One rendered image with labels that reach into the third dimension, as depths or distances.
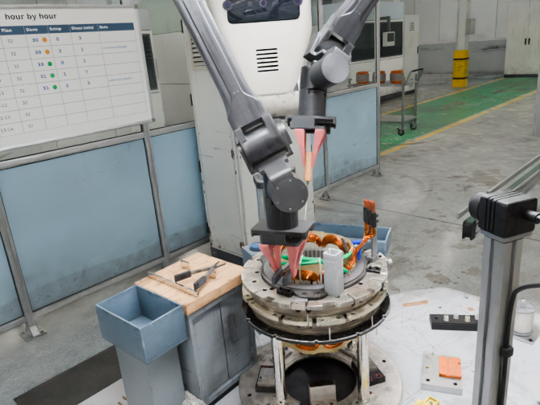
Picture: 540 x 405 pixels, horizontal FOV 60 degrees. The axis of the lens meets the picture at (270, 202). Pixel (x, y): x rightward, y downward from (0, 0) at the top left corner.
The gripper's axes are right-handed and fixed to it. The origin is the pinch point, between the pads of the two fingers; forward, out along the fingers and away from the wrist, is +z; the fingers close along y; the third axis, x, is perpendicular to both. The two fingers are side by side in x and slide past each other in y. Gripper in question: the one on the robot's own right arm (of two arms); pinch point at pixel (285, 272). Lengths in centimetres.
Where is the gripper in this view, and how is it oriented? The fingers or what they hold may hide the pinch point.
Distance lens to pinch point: 87.5
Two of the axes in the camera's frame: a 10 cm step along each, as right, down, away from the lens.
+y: 9.3, 0.3, -3.5
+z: 0.7, 9.6, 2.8
